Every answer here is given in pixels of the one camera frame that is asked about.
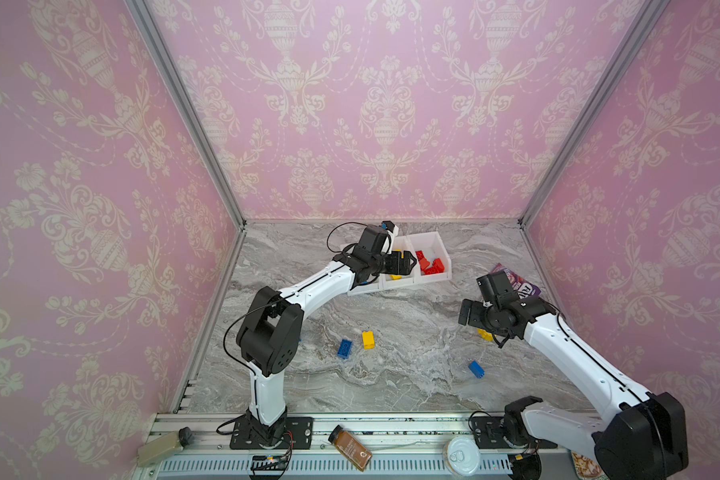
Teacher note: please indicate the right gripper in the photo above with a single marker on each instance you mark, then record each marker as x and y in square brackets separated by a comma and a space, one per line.
[468, 312]

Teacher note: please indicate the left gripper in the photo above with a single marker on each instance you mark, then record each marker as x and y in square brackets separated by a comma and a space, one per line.
[405, 265]

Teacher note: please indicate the red long lego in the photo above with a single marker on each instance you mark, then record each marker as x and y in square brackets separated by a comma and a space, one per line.
[423, 262]

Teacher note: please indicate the blue lego front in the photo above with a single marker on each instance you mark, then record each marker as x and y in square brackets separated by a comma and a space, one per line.
[476, 369]

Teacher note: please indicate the blue long lego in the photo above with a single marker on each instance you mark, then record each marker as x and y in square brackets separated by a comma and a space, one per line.
[344, 349]

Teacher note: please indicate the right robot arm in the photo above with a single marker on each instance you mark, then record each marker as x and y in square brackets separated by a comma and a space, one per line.
[637, 434]

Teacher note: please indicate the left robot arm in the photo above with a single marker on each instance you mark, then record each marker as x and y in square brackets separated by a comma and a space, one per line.
[270, 331]

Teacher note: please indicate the white middle bin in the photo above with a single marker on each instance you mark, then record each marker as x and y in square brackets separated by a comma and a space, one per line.
[403, 246]

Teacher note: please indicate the white bin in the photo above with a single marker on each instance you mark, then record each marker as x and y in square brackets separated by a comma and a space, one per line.
[365, 289]
[432, 245]
[403, 246]

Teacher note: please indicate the white left bin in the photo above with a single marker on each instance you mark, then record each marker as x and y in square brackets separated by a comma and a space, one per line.
[365, 289]

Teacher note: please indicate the white right bin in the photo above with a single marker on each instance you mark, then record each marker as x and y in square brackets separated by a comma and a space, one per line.
[432, 245]

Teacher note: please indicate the purple candy bag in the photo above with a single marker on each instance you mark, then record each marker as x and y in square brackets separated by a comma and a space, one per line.
[523, 287]

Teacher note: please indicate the white round lid can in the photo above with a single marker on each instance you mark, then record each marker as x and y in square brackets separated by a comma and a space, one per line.
[462, 456]

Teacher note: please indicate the brown spice jar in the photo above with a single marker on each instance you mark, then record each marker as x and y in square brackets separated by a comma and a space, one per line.
[351, 448]

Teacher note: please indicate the food packet bag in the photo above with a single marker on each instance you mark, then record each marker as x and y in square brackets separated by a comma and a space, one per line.
[587, 469]

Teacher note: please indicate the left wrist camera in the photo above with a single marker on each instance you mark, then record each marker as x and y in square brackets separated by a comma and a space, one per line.
[377, 239]

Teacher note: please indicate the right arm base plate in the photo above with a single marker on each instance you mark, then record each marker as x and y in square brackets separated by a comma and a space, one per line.
[500, 432]

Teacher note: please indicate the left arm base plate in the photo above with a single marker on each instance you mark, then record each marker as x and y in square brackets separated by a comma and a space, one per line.
[288, 432]

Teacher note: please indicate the aluminium front rail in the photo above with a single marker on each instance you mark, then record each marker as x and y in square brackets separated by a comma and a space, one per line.
[403, 445]

